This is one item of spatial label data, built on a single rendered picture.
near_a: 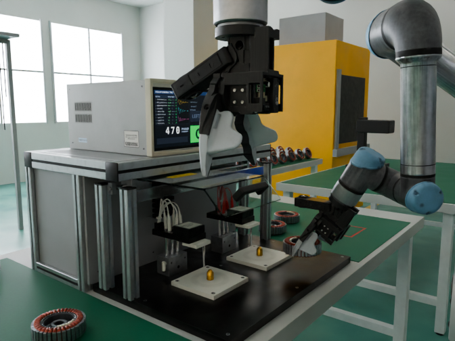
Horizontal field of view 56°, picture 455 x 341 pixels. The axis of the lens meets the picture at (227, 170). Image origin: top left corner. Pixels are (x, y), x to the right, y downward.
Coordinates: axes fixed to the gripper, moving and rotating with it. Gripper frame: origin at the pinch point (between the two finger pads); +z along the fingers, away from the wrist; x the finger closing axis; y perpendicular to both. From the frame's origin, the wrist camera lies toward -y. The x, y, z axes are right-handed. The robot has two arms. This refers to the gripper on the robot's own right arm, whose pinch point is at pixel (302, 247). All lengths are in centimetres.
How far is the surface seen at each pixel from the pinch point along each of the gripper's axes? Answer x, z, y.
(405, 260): 89, 21, 19
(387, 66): 508, -15, -170
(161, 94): -29, -25, -46
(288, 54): 323, 9, -216
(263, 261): -4.1, 10.1, -6.8
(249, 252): 0.5, 14.2, -13.8
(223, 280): -22.8, 10.4, -7.3
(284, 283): -11.7, 5.2, 4.1
